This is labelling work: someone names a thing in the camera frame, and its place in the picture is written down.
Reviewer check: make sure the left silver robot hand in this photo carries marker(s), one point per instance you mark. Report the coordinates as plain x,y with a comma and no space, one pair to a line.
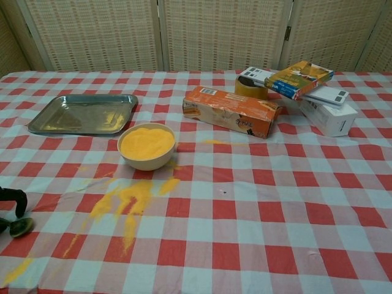
21,205

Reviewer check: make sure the dark metal spoon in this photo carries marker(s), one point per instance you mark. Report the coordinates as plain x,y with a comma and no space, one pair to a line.
23,228

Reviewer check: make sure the yellow powder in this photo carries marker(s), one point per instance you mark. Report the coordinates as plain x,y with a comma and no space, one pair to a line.
134,193

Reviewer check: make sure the cream bowl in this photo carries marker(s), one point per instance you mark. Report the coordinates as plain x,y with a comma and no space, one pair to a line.
147,163

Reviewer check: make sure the bowl of yellow batter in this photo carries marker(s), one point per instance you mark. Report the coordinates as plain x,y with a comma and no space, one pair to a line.
147,144

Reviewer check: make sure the rectangular metal tray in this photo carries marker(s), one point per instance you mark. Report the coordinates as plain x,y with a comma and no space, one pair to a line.
82,113

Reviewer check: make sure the long orange carton box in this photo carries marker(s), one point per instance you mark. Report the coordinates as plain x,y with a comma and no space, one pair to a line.
232,110

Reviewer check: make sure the red white checkered tablecloth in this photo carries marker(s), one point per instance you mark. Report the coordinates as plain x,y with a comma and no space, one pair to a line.
260,199

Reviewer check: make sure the brown tape roll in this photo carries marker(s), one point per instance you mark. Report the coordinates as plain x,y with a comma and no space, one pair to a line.
248,90

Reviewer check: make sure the woven bamboo folding screen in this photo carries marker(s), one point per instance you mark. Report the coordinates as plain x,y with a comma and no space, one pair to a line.
214,36

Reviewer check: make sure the flat white box grey squares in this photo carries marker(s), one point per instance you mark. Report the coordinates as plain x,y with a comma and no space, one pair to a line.
254,73

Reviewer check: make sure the orange and blue box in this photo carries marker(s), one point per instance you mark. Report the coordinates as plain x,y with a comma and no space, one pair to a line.
297,81

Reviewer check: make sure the metal screen hinge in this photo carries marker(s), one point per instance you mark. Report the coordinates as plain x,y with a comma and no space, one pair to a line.
288,33

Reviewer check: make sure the plain white carton box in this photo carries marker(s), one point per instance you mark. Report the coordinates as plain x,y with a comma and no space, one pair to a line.
337,122

